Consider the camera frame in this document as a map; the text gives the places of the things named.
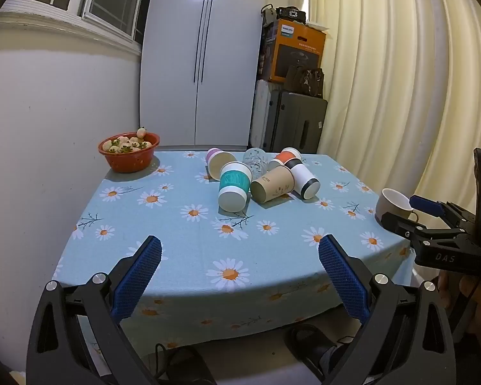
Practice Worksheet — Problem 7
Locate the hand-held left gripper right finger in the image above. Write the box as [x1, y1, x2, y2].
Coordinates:
[318, 234, 458, 385]

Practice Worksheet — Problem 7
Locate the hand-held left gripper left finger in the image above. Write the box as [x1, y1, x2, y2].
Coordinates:
[26, 235, 163, 385]

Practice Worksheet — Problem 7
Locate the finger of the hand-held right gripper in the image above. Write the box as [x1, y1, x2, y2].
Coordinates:
[380, 211, 473, 250]
[409, 194, 480, 230]

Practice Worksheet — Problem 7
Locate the white mug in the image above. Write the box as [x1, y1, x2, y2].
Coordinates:
[375, 188, 420, 226]

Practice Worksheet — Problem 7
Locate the black-banded white paper cup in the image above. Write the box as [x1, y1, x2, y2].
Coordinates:
[284, 158, 320, 201]

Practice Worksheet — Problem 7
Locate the brown paper cup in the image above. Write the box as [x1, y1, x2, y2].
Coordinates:
[250, 165, 297, 203]

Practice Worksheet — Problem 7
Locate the orange-banded white paper cup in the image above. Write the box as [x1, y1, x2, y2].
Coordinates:
[268, 147, 303, 171]

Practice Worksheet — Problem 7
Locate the teal-sleeved white cup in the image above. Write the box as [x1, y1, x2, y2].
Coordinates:
[218, 161, 253, 212]

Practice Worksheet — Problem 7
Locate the purple-banded white paper cup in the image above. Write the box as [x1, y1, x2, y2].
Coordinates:
[206, 148, 237, 181]

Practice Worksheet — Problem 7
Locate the clear plastic cup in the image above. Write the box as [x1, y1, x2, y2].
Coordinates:
[242, 147, 273, 179]

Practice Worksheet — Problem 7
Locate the person's right hand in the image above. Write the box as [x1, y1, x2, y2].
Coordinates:
[438, 267, 481, 345]

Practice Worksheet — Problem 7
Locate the blue daisy print tablecloth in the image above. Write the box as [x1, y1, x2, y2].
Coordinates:
[52, 150, 417, 354]

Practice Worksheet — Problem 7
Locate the black sandal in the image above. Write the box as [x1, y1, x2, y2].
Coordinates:
[154, 342, 218, 385]

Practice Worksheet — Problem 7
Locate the red plastic bowl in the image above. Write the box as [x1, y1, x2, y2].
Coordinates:
[98, 132, 161, 174]

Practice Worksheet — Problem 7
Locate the cream curtain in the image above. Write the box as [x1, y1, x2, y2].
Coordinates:
[306, 0, 481, 219]

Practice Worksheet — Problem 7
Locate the pile of pale strawberries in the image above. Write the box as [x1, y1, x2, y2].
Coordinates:
[106, 127, 153, 154]

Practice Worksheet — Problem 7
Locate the grey suitcase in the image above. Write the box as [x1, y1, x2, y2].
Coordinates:
[264, 90, 329, 155]

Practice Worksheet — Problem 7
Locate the brown handbag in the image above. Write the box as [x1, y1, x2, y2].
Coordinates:
[283, 64, 325, 98]

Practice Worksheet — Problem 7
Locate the white ribbed suitcase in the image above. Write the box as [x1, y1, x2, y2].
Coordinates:
[248, 79, 282, 150]

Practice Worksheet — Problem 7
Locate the orange and black cardboard box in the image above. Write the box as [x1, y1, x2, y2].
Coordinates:
[257, 18, 330, 86]

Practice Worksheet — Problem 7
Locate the white wardrobe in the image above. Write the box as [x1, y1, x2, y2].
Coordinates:
[139, 0, 270, 150]

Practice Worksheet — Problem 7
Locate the grey pouch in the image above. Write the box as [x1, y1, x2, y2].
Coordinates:
[260, 4, 277, 27]

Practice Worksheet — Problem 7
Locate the white-framed window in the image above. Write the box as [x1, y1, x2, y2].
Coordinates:
[8, 0, 160, 55]

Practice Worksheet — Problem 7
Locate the black camera bag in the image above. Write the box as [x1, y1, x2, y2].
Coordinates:
[275, 6, 308, 24]

